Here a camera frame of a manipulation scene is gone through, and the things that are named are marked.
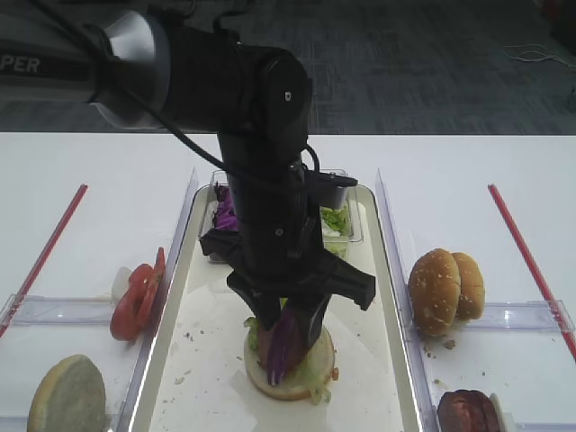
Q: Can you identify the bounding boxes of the clear acrylic rack arm left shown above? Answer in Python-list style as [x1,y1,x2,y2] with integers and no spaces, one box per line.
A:
[1,279,256,340]

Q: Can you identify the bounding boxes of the bun half lower left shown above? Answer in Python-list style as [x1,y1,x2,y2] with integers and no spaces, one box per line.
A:
[27,354,107,432]

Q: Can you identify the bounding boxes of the sesame bun top front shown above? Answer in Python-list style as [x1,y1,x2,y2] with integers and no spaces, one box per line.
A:
[408,248,461,337]

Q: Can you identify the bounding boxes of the lettuce leaf on bun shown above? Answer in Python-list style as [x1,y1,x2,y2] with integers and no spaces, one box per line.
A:
[244,315,333,404]

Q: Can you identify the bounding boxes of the pink ham slice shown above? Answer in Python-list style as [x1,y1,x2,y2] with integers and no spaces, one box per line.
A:
[257,327,274,367]

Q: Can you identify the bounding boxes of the sesame bun top rear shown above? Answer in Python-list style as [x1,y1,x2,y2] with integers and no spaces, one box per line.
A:
[452,252,485,321]

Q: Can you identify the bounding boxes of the sesame bun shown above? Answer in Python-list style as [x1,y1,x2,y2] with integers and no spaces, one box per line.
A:
[408,248,461,337]
[452,252,485,321]

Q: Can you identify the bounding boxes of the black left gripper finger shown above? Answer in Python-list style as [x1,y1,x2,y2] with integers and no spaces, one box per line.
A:
[235,285,284,330]

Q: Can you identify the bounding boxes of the red strip left side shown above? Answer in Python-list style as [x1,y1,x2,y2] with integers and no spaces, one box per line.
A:
[0,184,88,336]

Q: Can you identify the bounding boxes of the green lettuce leaves in container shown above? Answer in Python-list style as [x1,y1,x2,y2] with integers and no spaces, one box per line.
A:
[320,205,352,260]

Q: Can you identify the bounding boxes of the white cable on floor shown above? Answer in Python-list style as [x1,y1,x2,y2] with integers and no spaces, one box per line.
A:
[502,42,576,70]

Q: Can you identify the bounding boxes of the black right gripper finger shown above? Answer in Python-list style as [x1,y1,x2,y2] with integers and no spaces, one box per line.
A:
[291,294,331,356]

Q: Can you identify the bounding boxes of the red strip right side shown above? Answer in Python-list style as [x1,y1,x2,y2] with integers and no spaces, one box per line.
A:
[487,184,575,358]

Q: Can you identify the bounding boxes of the bottom bun on tray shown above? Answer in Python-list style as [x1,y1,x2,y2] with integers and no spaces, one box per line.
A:
[242,325,336,401]

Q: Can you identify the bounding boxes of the red tomato slices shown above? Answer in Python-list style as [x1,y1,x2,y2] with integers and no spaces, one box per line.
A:
[109,247,166,341]

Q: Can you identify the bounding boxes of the red strip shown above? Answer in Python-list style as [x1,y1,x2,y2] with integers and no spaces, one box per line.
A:
[0,184,88,336]
[487,184,575,358]

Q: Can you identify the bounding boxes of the purple cabbage piece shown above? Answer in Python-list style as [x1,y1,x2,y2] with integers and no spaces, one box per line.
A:
[266,308,302,386]

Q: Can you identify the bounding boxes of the purple cabbage in container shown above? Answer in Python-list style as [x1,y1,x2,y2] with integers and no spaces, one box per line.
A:
[212,184,239,231]

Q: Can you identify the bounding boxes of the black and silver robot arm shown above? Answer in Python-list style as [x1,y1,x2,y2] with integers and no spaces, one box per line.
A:
[1,1,375,347]

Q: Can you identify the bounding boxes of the clear acrylic divider rail left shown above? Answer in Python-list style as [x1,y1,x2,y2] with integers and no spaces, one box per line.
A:
[114,170,198,431]

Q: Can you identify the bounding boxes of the clear plastic salad container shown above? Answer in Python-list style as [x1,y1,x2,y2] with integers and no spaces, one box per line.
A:
[199,170,363,260]

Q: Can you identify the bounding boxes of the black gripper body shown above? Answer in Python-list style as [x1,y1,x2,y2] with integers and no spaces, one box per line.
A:
[200,229,376,311]

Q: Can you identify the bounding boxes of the metal serving tray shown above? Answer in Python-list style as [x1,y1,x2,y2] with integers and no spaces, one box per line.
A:
[129,186,421,431]

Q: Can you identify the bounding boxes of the white parchment paper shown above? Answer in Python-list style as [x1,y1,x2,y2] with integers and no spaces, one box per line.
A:
[150,227,403,431]

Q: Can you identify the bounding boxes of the brown meat patty slices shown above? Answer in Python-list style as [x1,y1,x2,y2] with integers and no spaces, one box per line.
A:
[436,390,500,432]

